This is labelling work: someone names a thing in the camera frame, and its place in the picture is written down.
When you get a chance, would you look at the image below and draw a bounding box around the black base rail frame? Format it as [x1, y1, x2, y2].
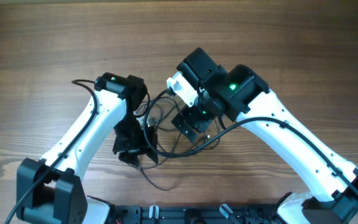
[106, 203, 284, 224]

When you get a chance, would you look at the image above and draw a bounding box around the camera black cable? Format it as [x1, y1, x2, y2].
[4, 79, 101, 224]
[142, 88, 358, 215]

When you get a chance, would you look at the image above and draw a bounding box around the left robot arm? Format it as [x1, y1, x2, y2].
[6, 72, 158, 223]

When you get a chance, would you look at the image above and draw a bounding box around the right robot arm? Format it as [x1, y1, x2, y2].
[167, 48, 358, 223]

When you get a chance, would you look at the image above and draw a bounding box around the left camera black cable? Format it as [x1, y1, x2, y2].
[4, 79, 101, 224]

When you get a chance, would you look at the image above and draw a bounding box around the right camera black cable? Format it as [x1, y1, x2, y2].
[142, 88, 358, 215]

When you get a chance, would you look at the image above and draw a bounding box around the black cable bundle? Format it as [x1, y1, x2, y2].
[134, 93, 222, 192]

